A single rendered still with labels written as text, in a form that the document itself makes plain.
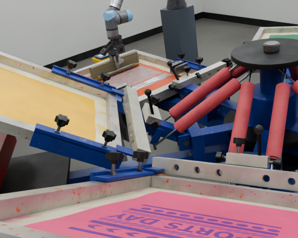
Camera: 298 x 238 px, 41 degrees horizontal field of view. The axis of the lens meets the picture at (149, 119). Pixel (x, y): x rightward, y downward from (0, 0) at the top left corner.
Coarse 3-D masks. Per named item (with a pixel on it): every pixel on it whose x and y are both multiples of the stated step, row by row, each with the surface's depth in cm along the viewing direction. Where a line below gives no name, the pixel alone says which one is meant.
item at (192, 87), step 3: (192, 84) 207; (186, 87) 205; (189, 87) 204; (192, 87) 204; (195, 87) 203; (180, 90) 209; (183, 90) 207; (186, 90) 204; (189, 90) 203; (192, 90) 201; (180, 93) 210; (183, 93) 208; (189, 93) 204
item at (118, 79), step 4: (88, 76) 266; (112, 76) 259; (116, 76) 258; (120, 76) 257; (124, 76) 256; (108, 80) 254; (112, 80) 253; (116, 80) 252; (120, 80) 251; (124, 80) 250; (128, 80) 249; (132, 80) 248; (136, 80) 247; (112, 84) 247; (116, 84) 246; (120, 84) 245; (128, 84) 244; (132, 84) 243; (136, 84) 242; (140, 88) 235; (144, 88) 234; (148, 88) 233; (152, 88) 232; (156, 88) 232; (140, 92) 230
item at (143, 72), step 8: (144, 64) 271; (128, 72) 262; (136, 72) 260; (144, 72) 258; (152, 72) 255; (160, 72) 253; (168, 72) 251; (144, 80) 245; (160, 80) 242; (168, 80) 240
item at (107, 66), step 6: (126, 54) 264; (132, 54) 264; (108, 60) 258; (114, 60) 258; (126, 60) 263; (132, 60) 266; (138, 60) 268; (96, 66) 251; (102, 66) 253; (108, 66) 256; (114, 66) 259; (120, 66) 261; (90, 72) 252; (96, 72) 252; (102, 72) 255
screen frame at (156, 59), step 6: (120, 54) 286; (138, 54) 283; (144, 54) 278; (150, 54) 276; (150, 60) 274; (156, 60) 268; (162, 60) 262; (168, 60) 260; (90, 66) 272; (168, 66) 259; (78, 72) 267; (84, 72) 269; (192, 72) 242
